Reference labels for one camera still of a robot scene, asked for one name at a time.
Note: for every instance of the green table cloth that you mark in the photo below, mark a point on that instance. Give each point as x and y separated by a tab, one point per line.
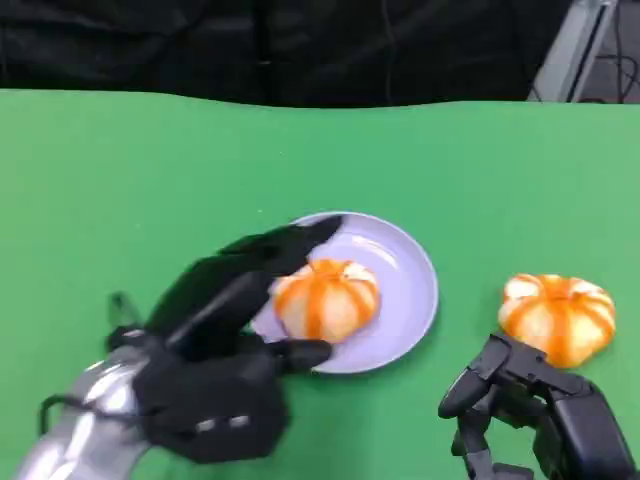
150	175

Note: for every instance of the lilac plate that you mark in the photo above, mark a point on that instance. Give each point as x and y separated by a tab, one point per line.
400	310

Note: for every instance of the orange and white bread roll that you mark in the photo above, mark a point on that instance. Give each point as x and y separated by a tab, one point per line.
325	300
557	317

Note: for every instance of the grey metal frame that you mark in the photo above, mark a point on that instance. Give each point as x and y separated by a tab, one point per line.
570	50

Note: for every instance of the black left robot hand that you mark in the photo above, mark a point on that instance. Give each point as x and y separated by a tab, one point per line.
210	350

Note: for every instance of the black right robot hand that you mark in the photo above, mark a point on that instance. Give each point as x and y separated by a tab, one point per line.
575	425

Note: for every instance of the black backdrop curtain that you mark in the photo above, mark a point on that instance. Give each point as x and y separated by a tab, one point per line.
250	45

